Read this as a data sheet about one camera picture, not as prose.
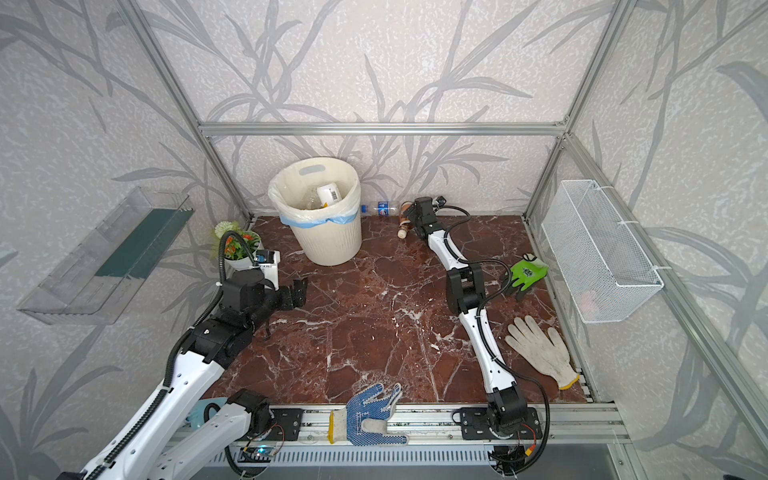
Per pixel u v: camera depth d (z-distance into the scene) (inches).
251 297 21.7
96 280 25.3
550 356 33.3
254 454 28.3
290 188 37.9
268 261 25.2
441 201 42.1
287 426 28.9
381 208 46.9
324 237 36.3
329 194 36.7
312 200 38.1
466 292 29.5
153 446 16.4
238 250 36.1
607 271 24.1
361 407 30.2
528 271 40.1
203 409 22.6
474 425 28.8
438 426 29.7
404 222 45.2
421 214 37.7
